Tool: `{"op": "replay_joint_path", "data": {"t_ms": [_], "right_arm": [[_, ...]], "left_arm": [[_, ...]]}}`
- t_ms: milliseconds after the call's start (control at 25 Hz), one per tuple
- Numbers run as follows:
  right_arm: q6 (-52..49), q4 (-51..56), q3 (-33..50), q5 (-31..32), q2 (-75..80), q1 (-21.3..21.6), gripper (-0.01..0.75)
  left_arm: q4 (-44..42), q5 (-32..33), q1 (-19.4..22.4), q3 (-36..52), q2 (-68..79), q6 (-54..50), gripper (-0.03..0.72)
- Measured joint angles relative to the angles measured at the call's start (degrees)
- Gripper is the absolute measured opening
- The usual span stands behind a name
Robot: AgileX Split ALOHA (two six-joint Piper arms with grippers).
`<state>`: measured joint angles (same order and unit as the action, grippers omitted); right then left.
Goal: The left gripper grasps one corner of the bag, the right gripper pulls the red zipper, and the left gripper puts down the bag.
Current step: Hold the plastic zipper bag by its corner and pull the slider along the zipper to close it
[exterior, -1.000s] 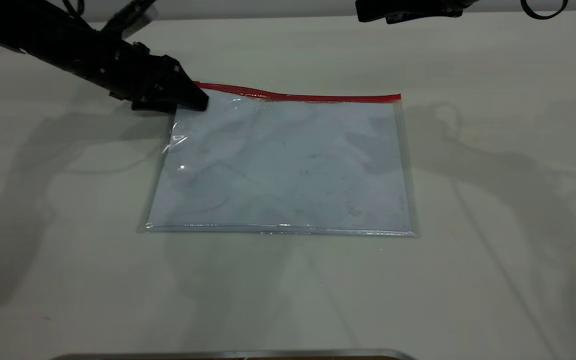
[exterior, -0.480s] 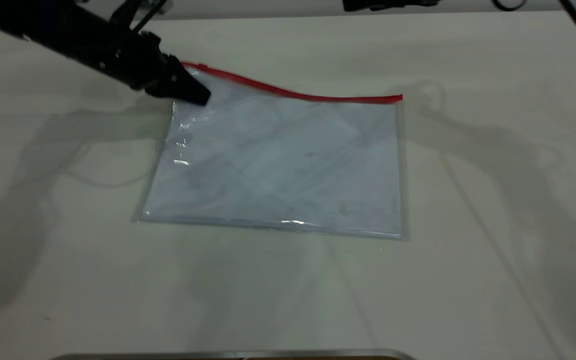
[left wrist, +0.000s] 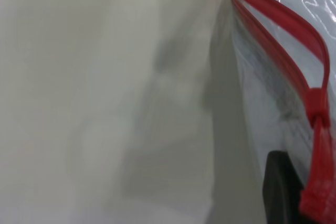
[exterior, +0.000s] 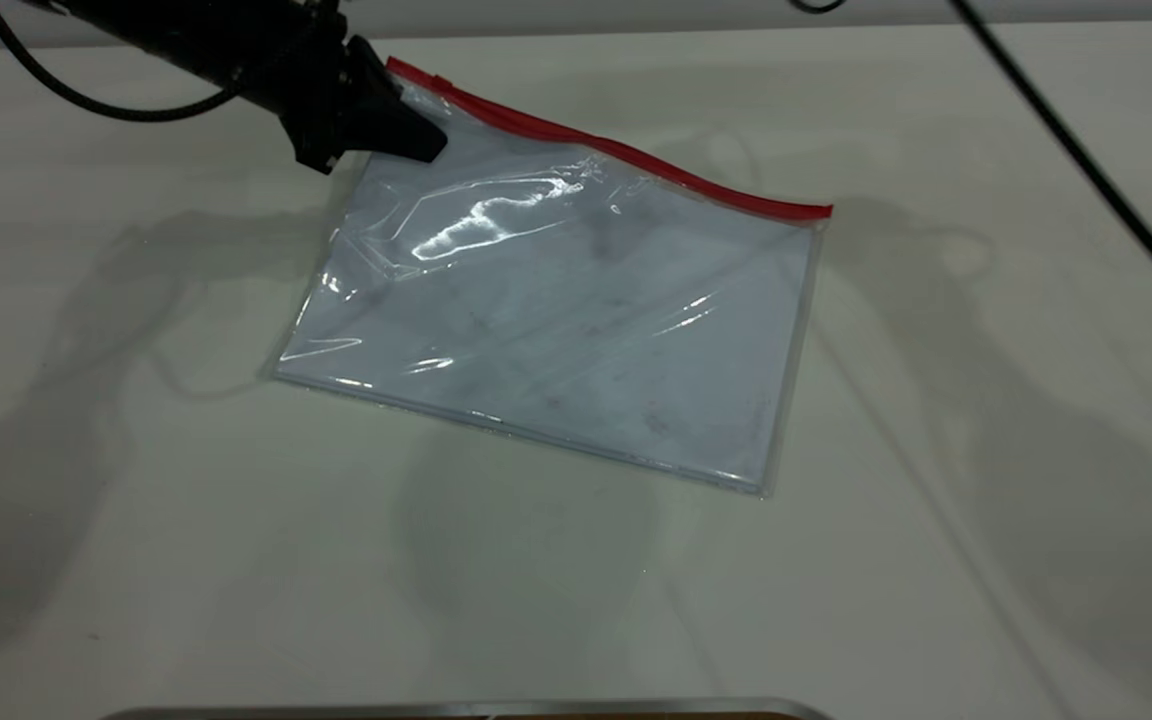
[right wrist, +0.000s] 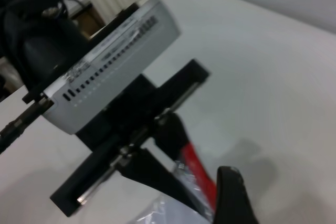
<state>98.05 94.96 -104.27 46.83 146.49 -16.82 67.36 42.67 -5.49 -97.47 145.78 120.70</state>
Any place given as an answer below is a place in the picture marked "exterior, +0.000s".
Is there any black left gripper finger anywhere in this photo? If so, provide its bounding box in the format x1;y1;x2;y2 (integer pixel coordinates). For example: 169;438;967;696
366;88;449;165
346;35;405;103

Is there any clear plastic bag red zipper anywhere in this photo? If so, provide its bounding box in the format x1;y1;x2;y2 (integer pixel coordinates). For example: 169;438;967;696
271;55;834;498

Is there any black smooth cable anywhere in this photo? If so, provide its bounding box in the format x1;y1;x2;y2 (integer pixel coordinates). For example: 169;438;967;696
948;0;1152;329

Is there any grey metal frame edge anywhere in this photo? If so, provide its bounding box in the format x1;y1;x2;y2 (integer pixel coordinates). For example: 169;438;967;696
101;697;832;720

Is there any black braided cable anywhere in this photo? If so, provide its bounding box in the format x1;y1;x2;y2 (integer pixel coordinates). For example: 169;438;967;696
0;0;239;124

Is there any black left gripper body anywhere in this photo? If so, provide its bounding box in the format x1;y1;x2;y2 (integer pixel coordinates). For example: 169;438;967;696
244;10;377;177

